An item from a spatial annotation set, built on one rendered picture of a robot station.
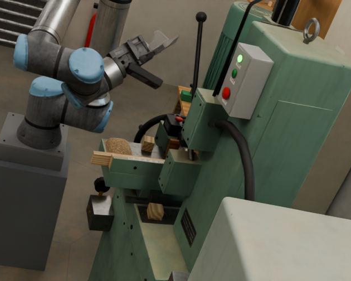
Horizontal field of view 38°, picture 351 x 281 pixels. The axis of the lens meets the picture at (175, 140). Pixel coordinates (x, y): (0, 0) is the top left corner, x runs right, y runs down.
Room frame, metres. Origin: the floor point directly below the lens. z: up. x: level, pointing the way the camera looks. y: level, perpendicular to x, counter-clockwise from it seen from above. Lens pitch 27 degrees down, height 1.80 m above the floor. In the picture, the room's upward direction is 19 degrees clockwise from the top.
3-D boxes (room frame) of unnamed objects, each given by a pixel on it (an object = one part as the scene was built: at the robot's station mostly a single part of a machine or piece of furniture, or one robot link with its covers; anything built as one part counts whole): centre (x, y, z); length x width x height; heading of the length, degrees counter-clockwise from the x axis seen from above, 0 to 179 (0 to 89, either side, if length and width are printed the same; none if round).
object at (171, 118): (1.72, 0.00, 0.99); 0.13 x 0.11 x 0.06; 114
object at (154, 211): (1.37, -0.02, 0.82); 0.05 x 0.05 x 0.03; 19
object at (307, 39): (1.29, -0.23, 1.55); 0.06 x 0.02 x 0.07; 24
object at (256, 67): (1.20, -0.11, 1.40); 0.10 x 0.06 x 0.16; 24
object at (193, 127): (1.29, -0.06, 1.22); 0.09 x 0.08 x 0.15; 24
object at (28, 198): (1.87, 0.57, 0.27); 0.30 x 0.30 x 0.55; 16
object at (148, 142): (1.61, 0.09, 0.92); 0.04 x 0.04 x 0.04; 12
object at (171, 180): (1.32, -0.04, 1.02); 0.09 x 0.07 x 0.12; 114
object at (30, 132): (1.87, 0.57, 0.68); 0.19 x 0.19 x 0.10
